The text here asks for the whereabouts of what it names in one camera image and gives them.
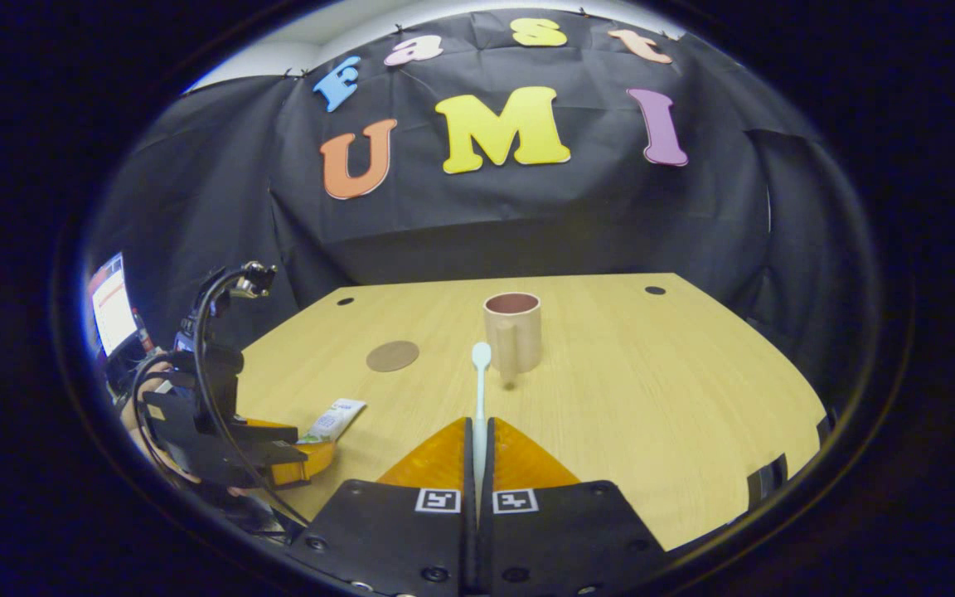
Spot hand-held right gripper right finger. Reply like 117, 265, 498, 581
477, 417, 669, 597

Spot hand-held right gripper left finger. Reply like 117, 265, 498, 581
285, 417, 477, 597

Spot white toothpaste tube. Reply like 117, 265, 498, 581
298, 398, 368, 445

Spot round brown coaster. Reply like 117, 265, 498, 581
366, 340, 420, 373

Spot white toothbrush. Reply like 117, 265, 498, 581
471, 341, 493, 498

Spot beige cup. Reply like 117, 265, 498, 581
482, 291, 543, 387

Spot computer monitor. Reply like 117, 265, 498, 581
87, 252, 140, 358

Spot black backdrop cloth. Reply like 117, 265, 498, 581
88, 8, 880, 415

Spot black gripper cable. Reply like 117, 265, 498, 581
131, 265, 313, 528

